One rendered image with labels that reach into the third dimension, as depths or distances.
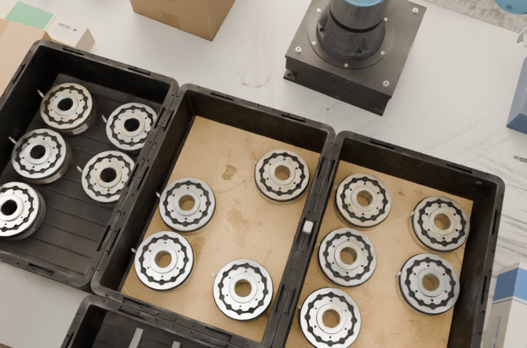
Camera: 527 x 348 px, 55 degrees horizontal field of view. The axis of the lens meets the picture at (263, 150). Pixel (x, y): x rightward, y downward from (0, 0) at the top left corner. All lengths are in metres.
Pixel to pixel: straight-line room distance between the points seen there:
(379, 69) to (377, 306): 0.50
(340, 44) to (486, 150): 0.41
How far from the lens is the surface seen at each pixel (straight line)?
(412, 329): 0.95
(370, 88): 1.12
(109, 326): 0.95
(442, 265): 0.96
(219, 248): 0.94
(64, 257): 1.00
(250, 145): 1.00
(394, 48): 1.18
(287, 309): 0.82
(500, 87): 1.34
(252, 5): 1.34
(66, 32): 1.29
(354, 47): 1.11
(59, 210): 1.02
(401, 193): 1.00
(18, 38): 1.19
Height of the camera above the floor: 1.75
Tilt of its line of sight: 67 degrees down
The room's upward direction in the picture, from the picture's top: 1 degrees clockwise
